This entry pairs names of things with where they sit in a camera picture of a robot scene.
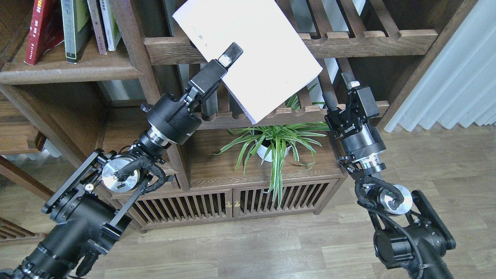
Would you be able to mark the dark wooden side furniture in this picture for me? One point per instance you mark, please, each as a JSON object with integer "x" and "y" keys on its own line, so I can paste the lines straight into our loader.
{"x": 25, "y": 173}

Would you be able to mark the white pleated curtain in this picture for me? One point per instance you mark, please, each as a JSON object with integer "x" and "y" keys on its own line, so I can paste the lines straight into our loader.
{"x": 459, "y": 87}

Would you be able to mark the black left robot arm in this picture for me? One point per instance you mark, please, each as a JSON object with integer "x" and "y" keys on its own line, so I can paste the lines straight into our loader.
{"x": 90, "y": 208}

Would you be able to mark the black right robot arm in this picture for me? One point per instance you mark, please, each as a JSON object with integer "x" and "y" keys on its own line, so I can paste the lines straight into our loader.
{"x": 408, "y": 233}

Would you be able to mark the white green upright book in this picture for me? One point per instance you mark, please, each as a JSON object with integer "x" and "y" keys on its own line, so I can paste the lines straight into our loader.
{"x": 112, "y": 32}

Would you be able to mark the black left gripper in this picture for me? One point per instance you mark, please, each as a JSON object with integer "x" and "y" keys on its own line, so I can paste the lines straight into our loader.
{"x": 171, "y": 120}

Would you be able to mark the green spider plant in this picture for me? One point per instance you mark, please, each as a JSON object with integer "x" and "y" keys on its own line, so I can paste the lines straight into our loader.
{"x": 252, "y": 137}

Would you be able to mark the black yellow-green cover book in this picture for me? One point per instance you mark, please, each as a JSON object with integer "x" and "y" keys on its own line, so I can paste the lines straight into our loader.
{"x": 76, "y": 23}

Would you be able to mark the brown spine upright book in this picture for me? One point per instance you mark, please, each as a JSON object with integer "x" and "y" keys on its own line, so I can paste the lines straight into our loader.
{"x": 96, "y": 19}

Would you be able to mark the white plant pot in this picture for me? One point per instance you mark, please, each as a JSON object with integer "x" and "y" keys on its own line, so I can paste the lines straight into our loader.
{"x": 265, "y": 151}

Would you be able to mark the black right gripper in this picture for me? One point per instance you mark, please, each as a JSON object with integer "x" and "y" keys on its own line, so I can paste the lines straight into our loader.
{"x": 361, "y": 142}

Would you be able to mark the red cover book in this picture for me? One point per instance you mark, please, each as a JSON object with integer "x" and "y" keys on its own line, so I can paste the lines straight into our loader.
{"x": 46, "y": 29}

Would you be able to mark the white lavender cover book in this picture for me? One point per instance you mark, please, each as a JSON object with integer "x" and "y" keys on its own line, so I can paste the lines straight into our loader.
{"x": 275, "y": 63}

